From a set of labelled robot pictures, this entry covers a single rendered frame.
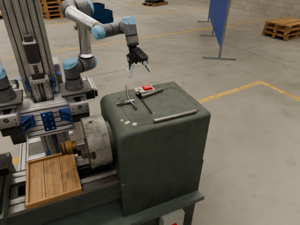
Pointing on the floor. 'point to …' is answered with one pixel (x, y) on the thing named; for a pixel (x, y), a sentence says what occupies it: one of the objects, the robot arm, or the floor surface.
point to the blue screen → (218, 22)
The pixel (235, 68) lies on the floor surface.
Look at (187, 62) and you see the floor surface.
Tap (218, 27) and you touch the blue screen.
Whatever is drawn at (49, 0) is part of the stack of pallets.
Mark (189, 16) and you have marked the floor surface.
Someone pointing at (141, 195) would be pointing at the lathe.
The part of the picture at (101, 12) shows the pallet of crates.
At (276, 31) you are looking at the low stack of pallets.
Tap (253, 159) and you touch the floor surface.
